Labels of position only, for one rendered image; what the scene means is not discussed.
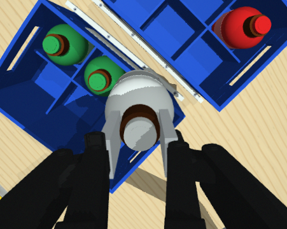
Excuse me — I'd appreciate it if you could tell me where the blue crate with dividers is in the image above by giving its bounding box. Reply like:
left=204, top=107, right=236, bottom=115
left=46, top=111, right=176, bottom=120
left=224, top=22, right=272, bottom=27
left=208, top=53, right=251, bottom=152
left=101, top=0, right=287, bottom=112
left=0, top=0, right=160, bottom=194

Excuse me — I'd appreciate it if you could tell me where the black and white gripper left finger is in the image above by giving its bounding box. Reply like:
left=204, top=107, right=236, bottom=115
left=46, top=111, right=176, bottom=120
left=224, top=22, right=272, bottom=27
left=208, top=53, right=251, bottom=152
left=0, top=111, right=122, bottom=229

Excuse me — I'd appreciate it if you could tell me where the grey bottle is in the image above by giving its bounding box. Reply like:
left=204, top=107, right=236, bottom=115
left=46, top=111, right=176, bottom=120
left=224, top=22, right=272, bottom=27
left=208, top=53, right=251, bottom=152
left=104, top=69, right=174, bottom=151

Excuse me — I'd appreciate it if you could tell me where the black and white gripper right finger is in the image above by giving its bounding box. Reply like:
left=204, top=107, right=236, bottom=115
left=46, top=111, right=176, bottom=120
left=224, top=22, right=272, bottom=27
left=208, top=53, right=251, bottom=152
left=159, top=109, right=287, bottom=229

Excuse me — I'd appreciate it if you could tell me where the red bottle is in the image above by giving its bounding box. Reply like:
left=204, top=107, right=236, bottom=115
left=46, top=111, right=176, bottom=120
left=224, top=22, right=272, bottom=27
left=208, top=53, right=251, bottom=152
left=212, top=6, right=271, bottom=49

